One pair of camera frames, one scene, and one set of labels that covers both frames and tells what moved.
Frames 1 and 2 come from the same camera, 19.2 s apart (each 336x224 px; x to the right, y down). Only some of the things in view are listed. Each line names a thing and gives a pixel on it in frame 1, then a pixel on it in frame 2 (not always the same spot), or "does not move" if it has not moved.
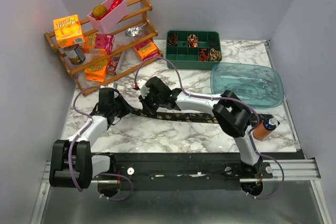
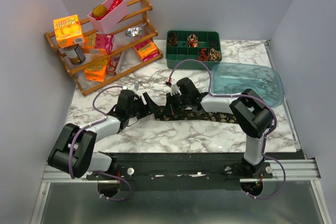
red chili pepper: [114, 3] does not move
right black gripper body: [151, 103] to [177, 104]
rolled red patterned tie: [192, 41] does not move
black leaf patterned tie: [191, 118] does not move
